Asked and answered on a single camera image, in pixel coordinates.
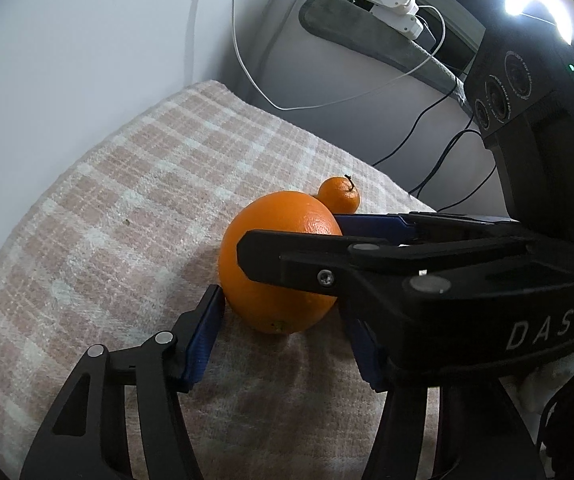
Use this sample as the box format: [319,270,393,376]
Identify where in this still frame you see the grey sofa armrest cushion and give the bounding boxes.
[299,0,456,92]

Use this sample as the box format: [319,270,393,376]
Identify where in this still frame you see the pink plaid tablecloth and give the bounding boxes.
[0,81,421,479]

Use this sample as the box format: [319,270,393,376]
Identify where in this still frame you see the small mandarin with stem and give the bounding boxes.
[316,174,360,214]

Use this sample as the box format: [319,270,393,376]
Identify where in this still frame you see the white power strip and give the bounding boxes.
[366,0,424,40]

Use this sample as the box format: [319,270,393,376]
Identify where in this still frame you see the black cable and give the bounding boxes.
[370,81,468,168]
[408,127,498,212]

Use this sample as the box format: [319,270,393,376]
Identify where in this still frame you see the white charging cable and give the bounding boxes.
[231,0,449,112]

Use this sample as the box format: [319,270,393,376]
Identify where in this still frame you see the large smooth orange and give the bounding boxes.
[218,191,341,335]

